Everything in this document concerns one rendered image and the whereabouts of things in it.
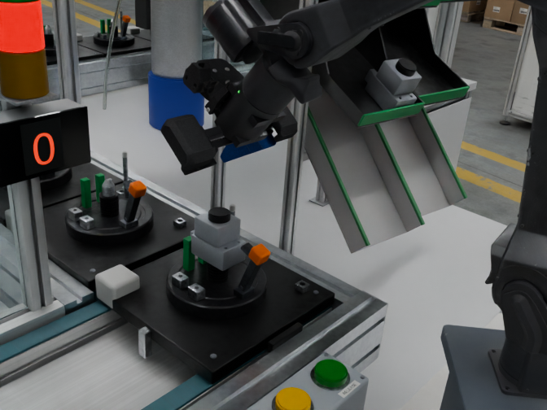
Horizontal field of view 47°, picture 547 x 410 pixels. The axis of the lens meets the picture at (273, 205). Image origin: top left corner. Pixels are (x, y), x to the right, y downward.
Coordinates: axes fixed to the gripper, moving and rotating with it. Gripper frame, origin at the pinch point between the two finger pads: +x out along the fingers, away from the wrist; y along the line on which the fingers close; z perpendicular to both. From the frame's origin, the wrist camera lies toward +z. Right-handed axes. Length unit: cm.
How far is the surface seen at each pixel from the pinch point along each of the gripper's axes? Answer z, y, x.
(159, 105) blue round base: 46, -52, 67
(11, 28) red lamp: 16.6, 20.8, -6.8
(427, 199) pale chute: -17.7, -43.4, 7.3
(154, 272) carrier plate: -6.6, 3.7, 21.3
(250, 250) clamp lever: -12.8, 0.1, 4.4
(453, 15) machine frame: 38, -164, 36
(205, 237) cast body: -7.8, 2.1, 8.3
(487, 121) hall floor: 28, -409, 170
